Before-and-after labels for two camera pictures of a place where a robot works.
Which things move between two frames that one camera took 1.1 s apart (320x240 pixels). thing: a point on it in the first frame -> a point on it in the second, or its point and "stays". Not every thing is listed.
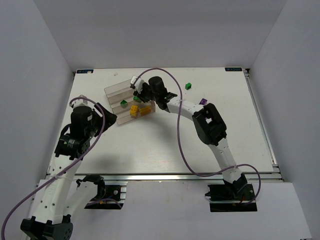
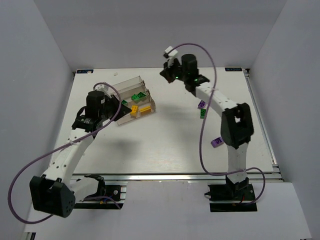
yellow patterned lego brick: (134, 110) stays
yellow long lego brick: (145, 110) stays
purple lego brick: (203, 101) stays
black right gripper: (142, 93) -> (171, 72)
